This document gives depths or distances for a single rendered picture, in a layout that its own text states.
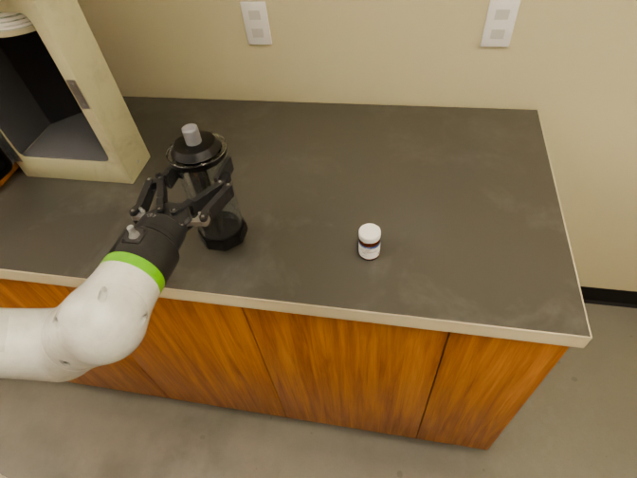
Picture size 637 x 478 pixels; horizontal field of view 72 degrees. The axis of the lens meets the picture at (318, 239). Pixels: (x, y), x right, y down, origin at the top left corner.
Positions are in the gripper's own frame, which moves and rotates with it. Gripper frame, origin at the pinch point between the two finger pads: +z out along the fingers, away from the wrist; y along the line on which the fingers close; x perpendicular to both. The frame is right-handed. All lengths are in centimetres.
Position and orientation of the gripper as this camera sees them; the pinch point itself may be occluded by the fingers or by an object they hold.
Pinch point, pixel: (201, 169)
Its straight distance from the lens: 85.5
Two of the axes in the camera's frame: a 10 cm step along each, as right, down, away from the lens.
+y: -9.8, -0.9, 1.8
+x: 0.6, 7.1, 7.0
